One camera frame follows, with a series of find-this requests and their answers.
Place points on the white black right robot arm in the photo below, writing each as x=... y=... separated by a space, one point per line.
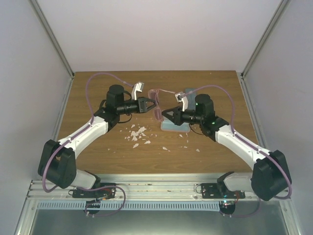
x=270 y=176

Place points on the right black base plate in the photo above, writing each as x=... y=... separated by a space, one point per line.
x=211 y=191

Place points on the pink glasses case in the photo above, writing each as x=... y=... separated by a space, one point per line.
x=174 y=127

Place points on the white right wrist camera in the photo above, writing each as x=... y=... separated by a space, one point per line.
x=182 y=98

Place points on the aluminium corner post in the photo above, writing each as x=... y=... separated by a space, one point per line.
x=44 y=22
x=266 y=34

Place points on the pink clear glasses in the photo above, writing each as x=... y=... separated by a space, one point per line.
x=154 y=94

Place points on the aluminium table edge rail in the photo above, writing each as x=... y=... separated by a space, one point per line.
x=140 y=187

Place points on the light blue cleaning cloth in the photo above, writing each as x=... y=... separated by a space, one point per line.
x=174 y=124

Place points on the right aluminium corner post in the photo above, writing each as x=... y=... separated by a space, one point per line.
x=266 y=34

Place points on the left aluminium corner post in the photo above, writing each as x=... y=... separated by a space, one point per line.
x=44 y=22

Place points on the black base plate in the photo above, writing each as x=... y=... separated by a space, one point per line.
x=106 y=193
x=211 y=191

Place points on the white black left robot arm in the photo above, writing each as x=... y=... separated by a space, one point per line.
x=58 y=160

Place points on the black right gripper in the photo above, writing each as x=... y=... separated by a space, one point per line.
x=176 y=118

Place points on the grey slotted cable duct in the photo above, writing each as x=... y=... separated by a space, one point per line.
x=132 y=205

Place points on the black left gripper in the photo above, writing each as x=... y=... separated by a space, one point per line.
x=142 y=105

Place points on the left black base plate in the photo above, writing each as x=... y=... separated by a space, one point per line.
x=106 y=193

